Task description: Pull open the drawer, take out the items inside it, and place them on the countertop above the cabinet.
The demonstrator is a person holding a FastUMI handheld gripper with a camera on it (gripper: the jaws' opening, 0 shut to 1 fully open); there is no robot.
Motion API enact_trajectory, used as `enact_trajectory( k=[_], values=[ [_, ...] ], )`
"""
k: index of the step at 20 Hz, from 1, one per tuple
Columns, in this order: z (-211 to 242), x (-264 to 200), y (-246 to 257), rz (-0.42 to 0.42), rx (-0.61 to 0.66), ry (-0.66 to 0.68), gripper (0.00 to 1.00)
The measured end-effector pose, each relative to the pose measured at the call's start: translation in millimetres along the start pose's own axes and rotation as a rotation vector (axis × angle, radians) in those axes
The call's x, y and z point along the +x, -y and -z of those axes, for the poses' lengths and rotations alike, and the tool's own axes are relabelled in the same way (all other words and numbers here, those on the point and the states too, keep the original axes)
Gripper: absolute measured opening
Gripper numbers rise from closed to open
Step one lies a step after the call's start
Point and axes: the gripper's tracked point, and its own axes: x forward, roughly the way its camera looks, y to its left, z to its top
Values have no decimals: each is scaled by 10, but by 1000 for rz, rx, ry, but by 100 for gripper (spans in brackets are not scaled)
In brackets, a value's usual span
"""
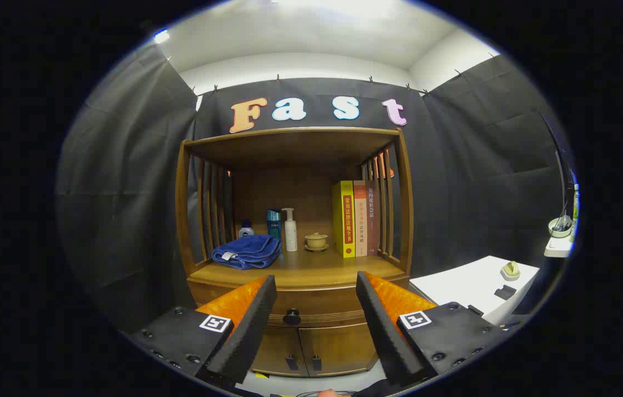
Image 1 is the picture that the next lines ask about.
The tall blue bottle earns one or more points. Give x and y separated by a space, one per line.
273 223

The brown book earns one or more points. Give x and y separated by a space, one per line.
372 220

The wooden countertop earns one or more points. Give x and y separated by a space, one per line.
317 266

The orange and white book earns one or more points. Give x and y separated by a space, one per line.
360 220

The black tray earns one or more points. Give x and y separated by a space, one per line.
475 310

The wooden drawer with black knob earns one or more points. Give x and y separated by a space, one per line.
311 300

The white side shelf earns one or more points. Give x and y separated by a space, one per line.
558 247

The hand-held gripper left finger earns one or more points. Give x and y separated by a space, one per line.
250 325

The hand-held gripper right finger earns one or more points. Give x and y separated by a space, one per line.
385 331

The ceiling light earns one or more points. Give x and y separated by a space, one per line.
161 36

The white bowl with utensils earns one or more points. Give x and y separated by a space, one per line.
559 227

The beige lidded teacup with saucer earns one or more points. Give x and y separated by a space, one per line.
316 241

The small white blue-capped bottle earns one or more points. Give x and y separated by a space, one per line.
246 230

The small black flat object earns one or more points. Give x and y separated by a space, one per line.
505 293

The blue folded towel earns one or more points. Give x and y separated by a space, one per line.
248 251

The white pump bottle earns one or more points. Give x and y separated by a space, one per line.
291 234

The white drawer cabinet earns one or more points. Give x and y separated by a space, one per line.
466 284

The thick yellow book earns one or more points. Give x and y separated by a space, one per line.
346 220

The brown wooden cabinet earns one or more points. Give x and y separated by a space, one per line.
294 149

